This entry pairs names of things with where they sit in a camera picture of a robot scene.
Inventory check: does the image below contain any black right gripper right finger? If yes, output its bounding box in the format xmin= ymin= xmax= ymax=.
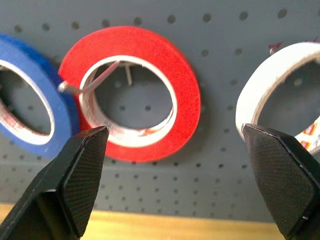
xmin=241 ymin=123 xmax=320 ymax=240

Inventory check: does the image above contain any white tape roll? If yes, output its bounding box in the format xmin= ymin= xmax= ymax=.
xmin=235 ymin=41 xmax=320 ymax=155

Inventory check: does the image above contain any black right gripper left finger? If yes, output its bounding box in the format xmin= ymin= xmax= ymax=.
xmin=0 ymin=125 xmax=110 ymax=240

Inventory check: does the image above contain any blue tape roll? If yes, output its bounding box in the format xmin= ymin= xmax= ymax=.
xmin=0 ymin=32 xmax=81 ymax=160

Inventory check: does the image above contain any metal pegboard hook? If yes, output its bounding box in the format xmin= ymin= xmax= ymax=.
xmin=57 ymin=59 xmax=133 ymax=96

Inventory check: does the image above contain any grey perforated pegboard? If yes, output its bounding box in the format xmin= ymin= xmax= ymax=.
xmin=0 ymin=0 xmax=320 ymax=223

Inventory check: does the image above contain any red tape roll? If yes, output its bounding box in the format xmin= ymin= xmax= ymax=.
xmin=57 ymin=25 xmax=202 ymax=163

